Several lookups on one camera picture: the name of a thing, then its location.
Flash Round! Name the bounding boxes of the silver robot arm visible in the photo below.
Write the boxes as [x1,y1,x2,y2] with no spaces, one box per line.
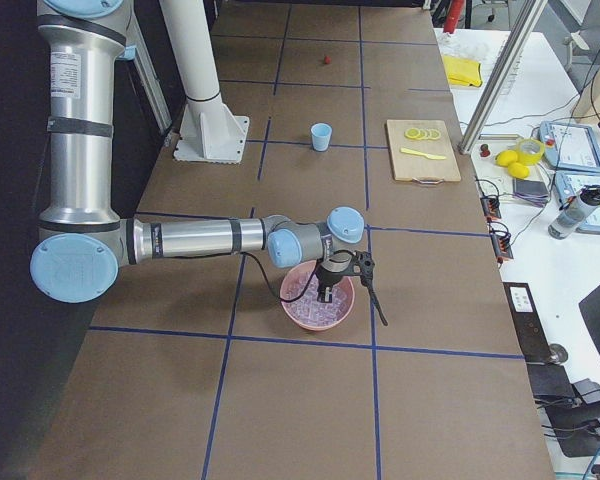
[30,1,373,303]

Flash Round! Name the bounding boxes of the clear water bottle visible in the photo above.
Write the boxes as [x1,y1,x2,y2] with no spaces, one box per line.
[548,185,600,240]

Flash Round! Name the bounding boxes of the black power strip lower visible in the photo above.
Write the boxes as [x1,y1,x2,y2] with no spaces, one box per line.
[490,230,513,264]

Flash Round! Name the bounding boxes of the pink bowl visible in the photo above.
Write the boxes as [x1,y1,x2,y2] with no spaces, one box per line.
[279,262,356,333]

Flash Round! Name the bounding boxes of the yellow plastic knife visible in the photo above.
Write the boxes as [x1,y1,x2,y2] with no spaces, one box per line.
[400,147,447,160]

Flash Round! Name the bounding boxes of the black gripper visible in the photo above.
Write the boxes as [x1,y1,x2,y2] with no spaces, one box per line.
[315,250,355,303]

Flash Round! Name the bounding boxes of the yellow lemon upper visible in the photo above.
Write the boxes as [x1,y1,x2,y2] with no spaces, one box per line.
[496,150,519,168]

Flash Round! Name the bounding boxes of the purple notebook stack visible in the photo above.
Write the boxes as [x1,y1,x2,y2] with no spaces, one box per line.
[513,178,550,206]

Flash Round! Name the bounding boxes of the teach pendant lower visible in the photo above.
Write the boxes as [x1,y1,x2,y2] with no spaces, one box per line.
[549,171,600,239]

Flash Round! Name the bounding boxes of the light blue paper cup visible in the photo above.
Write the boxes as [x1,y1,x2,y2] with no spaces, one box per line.
[310,123,332,152]

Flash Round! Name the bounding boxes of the aluminium frame post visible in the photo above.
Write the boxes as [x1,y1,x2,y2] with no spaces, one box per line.
[458,0,548,154]

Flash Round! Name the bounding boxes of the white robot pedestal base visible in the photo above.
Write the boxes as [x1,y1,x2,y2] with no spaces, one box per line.
[160,0,250,164]

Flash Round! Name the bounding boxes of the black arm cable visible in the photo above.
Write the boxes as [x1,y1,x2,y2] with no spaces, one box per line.
[169,251,321,303]

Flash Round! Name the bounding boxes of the wooden cutting board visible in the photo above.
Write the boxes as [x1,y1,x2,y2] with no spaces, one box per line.
[386,119,461,185]

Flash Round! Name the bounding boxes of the red fire extinguisher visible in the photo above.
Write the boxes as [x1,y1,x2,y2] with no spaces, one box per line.
[443,0,465,34]

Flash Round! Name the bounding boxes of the yellow lemon lower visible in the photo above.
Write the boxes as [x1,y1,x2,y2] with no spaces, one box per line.
[507,162,530,180]

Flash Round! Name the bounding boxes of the black power strip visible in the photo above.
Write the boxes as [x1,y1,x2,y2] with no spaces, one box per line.
[490,230,513,264]
[480,195,501,222]

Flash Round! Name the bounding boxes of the black power strip upper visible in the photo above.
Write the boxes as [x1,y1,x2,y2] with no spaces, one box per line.
[480,195,501,222]

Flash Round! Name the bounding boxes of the teach pendant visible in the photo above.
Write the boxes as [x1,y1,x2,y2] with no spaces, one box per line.
[549,171,600,239]
[538,121,600,173]

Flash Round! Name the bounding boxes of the teach pendant upper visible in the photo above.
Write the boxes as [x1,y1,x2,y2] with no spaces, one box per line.
[538,121,600,173]

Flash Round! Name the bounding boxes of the pile of clear ice cubes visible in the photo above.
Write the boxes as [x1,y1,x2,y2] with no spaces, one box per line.
[284,271,350,324]

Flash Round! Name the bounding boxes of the yellow lemon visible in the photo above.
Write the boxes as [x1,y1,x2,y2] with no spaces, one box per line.
[496,150,519,168]
[507,162,530,180]

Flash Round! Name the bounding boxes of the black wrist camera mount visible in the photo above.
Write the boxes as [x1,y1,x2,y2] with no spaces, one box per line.
[352,251,375,289]

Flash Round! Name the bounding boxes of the yellow cloth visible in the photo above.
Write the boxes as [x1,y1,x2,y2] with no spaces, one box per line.
[442,55,483,87]

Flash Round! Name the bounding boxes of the yellow tape roll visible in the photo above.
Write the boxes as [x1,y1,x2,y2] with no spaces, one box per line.
[516,138,545,166]

